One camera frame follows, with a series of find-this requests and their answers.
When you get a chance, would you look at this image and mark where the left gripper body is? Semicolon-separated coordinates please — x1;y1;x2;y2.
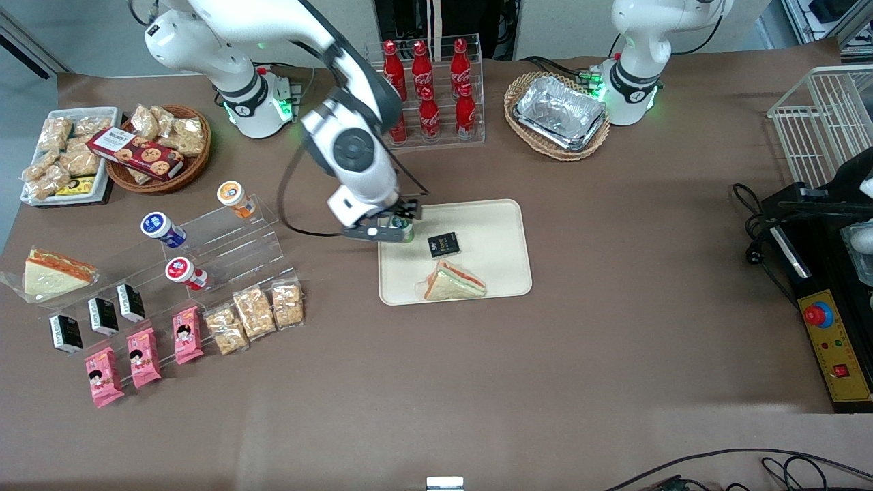
822;146;873;205

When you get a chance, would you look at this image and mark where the beige plastic tray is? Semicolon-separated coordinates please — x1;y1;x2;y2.
377;198;533;306

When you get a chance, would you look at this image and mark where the orange gum bottle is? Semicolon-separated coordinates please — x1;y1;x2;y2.
216;180;258;220

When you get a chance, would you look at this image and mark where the clear acrylic stepped gum stand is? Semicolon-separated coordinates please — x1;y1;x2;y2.
158;199;301;302

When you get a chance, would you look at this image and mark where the red gum bottle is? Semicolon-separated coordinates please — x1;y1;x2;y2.
164;256;210;292

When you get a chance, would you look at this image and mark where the blue gum bottle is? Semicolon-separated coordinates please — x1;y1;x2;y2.
140;211;188;250

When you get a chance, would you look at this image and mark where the white rectangular snack tray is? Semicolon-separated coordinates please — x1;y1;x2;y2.
20;106;124;206

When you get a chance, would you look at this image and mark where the small black chocolate packet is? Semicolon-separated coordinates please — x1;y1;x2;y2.
426;231;461;261

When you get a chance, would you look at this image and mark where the black control box yellow panel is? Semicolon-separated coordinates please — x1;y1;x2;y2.
760;180;873;414

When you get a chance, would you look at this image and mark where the clear acrylic bottle rack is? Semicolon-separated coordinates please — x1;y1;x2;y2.
363;33;487;153

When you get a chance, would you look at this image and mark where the wrapped triangle sandwich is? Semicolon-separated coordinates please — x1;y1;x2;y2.
0;247;101;305
415;258;488;303

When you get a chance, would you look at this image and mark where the red emergency stop button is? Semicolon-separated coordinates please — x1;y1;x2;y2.
803;299;835;329

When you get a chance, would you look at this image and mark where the clear oat crisp packet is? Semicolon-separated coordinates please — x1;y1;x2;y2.
203;303;250;357
271;278;306;331
230;285;278;340

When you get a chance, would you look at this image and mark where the wicker basket with foil trays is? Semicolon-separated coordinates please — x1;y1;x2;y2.
503;71;612;162

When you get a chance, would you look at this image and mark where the brown wicker snack basket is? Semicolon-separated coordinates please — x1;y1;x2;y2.
105;104;213;196

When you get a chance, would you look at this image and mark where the stack of foil trays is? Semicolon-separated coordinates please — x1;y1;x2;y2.
512;74;608;153

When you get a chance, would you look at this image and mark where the clear oat snack bag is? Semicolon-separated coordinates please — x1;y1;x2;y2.
150;105;177;138
58;139;104;177
170;117;207;158
129;103;162;141
21;149;63;182
30;167;73;198
37;117;73;153
72;115;114;138

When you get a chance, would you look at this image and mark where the black equipment cabinet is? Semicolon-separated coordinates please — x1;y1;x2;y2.
372;0;523;63

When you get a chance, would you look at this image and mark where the pink snack pack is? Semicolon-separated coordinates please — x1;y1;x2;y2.
171;305;205;366
84;346;127;409
125;327;164;390

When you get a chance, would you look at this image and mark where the clear acrylic low display stand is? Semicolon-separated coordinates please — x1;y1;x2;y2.
40;267;306;363

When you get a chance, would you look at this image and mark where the red cookie box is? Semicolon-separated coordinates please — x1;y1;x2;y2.
85;126;186;182

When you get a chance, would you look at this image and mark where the small black snack box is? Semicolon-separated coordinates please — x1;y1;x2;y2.
115;282;147;324
48;313;85;355
87;296;121;337

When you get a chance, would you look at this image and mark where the yellow snack packet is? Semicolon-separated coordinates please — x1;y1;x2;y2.
54;175;97;198

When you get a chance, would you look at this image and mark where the white wire basket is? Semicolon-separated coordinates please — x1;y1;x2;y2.
767;64;873;189

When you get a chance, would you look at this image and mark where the black power cable with plug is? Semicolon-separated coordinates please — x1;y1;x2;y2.
731;182;799;305

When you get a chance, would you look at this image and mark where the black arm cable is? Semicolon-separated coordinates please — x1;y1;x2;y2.
276;146;429;237

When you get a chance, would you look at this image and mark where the metal shelf frame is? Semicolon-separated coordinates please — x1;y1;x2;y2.
780;0;873;57

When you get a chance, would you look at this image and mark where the looped black cable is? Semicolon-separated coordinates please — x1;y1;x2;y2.
760;455;873;491

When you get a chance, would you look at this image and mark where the long black cable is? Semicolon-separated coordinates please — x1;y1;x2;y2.
603;447;873;491

